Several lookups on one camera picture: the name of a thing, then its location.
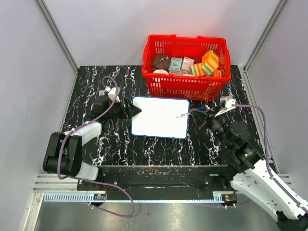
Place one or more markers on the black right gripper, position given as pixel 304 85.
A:
pixel 200 116

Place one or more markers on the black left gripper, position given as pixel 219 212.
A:
pixel 132 110

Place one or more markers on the white marker with blue cap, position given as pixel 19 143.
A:
pixel 201 108

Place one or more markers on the blue framed whiteboard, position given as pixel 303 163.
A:
pixel 160 117

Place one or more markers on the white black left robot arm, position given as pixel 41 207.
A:
pixel 64 150

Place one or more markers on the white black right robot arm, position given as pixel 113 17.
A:
pixel 249 171

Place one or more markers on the orange blue pump bottle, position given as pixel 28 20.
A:
pixel 102 92

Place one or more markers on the green yellow sponge pack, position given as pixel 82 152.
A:
pixel 196 70

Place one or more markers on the red plastic shopping basket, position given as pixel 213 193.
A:
pixel 175 84

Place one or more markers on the pink small box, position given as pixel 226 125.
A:
pixel 186 63

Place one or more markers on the teal small box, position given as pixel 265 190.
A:
pixel 175 63

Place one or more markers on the brown round package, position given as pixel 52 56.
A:
pixel 161 62

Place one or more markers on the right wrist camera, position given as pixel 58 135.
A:
pixel 226 103

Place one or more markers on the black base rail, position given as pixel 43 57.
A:
pixel 161 183

